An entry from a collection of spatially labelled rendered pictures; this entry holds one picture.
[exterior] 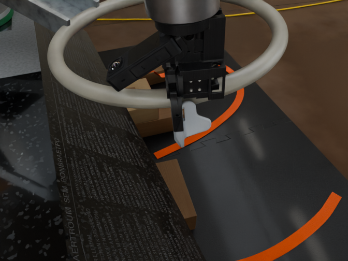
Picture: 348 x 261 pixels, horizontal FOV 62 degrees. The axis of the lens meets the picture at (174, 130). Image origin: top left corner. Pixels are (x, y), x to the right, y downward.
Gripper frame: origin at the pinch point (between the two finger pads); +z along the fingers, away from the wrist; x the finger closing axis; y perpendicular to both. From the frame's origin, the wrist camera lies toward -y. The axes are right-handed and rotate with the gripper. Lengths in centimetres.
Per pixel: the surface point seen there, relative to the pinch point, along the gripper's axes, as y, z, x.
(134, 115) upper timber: -18, 62, 77
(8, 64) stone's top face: -38.7, 0.6, 29.9
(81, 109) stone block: -21.7, 8.7, 19.7
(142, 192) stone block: -8.4, 17.8, 0.2
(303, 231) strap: 51, 86, 19
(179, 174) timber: 1, 70, 43
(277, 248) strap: 37, 85, 12
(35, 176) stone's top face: -24.1, 2.9, -4.4
